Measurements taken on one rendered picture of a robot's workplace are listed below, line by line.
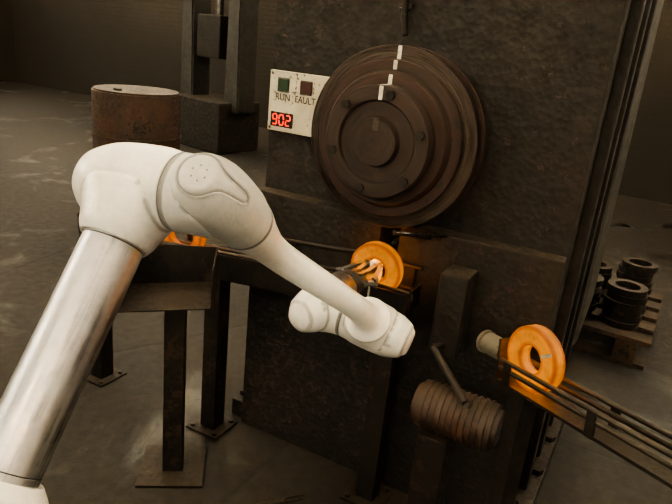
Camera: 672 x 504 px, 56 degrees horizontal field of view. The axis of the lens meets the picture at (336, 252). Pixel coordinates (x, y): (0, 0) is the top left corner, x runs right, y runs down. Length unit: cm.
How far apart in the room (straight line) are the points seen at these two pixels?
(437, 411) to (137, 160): 98
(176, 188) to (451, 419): 96
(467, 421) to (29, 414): 102
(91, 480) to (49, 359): 120
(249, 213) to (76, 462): 142
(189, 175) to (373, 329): 59
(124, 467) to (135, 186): 133
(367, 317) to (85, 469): 120
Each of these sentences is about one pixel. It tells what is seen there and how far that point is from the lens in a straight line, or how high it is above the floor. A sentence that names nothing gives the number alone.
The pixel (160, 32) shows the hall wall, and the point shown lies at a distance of 1048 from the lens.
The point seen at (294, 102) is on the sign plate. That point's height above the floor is 115.
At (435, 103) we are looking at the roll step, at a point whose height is 123.
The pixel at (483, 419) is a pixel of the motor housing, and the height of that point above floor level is 51.
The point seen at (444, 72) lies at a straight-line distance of 160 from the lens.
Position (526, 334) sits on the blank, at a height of 76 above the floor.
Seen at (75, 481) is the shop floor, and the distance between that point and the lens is 218.
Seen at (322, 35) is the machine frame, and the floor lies 135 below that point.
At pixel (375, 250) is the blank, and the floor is 80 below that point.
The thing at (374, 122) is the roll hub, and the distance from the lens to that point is 157.
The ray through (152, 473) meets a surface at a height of 1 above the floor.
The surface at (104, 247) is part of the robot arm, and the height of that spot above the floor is 101.
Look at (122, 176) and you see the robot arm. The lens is 104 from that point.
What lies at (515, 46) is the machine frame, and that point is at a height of 137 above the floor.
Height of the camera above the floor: 135
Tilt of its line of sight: 19 degrees down
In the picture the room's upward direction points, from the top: 6 degrees clockwise
